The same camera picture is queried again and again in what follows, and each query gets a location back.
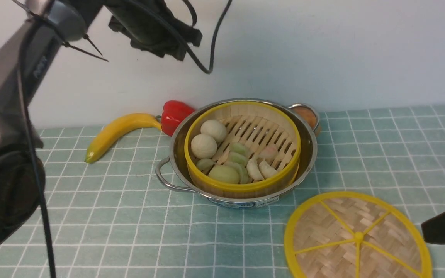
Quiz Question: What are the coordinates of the yellow banana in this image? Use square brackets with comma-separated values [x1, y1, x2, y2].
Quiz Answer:
[84, 113, 162, 164]

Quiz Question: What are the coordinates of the stainless steel pot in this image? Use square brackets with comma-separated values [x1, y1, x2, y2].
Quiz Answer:
[155, 98, 320, 208]

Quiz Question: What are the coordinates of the green dumpling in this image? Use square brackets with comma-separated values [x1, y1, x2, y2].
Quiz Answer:
[228, 142, 251, 166]

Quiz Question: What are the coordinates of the red bell pepper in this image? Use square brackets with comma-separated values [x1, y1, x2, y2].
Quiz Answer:
[160, 100, 196, 137]

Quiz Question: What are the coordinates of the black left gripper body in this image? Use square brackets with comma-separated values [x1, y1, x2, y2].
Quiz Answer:
[105, 0, 203, 61]

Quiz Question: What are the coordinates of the white dumpling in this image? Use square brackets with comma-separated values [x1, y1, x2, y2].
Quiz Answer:
[246, 157, 265, 181]

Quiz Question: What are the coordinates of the orange fruit behind pot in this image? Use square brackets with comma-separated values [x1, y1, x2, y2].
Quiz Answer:
[291, 106, 318, 130]

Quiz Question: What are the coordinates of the round white bun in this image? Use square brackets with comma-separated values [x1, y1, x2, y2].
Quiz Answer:
[200, 120, 228, 143]
[190, 134, 217, 159]

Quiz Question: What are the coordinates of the pink dumpling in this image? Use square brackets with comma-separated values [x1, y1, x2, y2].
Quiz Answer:
[258, 144, 278, 164]

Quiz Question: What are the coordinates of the lower round white bun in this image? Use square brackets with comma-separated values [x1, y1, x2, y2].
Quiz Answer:
[190, 134, 217, 159]

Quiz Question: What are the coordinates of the yellow bamboo steamer basket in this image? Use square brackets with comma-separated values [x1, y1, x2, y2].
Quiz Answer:
[184, 100, 302, 199]

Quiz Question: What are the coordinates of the upper round white bun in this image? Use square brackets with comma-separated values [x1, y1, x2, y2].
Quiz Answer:
[200, 120, 228, 143]

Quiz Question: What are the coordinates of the black camera cable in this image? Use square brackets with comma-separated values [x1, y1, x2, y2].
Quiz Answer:
[18, 0, 233, 278]

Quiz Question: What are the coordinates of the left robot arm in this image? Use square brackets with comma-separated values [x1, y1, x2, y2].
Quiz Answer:
[0, 0, 202, 245]

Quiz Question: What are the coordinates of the yellow woven steamer lid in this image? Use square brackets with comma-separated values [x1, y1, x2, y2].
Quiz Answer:
[283, 191, 433, 278]

